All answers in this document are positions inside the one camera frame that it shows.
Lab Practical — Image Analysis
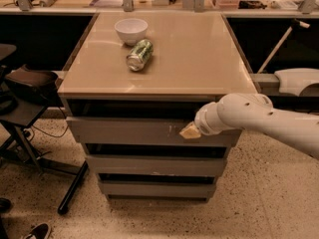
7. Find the black sneaker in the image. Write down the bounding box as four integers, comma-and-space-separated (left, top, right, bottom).
20, 223, 51, 239

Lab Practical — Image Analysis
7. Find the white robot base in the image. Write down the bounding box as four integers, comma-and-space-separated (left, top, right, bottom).
274, 68, 319, 97

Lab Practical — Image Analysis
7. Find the white bowl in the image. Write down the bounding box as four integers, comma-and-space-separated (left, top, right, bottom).
115, 18, 149, 46

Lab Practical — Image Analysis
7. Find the grey drawer cabinet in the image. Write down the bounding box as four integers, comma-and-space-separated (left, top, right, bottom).
57, 11, 260, 204

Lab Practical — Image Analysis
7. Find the grey middle drawer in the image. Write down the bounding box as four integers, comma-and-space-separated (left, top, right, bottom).
86, 155, 226, 177

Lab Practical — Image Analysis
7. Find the white stick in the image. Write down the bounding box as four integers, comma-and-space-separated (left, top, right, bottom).
257, 19, 310, 74

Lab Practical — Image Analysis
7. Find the grey top drawer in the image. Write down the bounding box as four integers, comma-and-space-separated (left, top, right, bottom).
67, 117, 241, 146

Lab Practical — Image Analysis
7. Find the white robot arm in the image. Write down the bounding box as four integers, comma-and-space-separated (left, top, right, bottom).
179, 94, 319, 159

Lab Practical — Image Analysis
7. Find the black side stand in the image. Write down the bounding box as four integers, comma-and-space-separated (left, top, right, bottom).
0, 43, 90, 216

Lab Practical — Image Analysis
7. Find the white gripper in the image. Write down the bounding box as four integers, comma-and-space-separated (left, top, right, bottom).
179, 102, 230, 139

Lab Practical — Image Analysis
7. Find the dark bag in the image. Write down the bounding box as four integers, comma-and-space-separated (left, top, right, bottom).
4, 67, 58, 105

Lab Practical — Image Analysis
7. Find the green soda can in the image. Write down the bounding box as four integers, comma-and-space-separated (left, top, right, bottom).
127, 39, 154, 72

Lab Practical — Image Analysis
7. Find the grey drawer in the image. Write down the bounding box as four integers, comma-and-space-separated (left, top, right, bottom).
67, 117, 241, 146
98, 181, 216, 198
86, 155, 226, 177

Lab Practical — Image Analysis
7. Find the grey bottom drawer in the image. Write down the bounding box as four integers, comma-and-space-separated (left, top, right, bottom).
98, 181, 216, 198

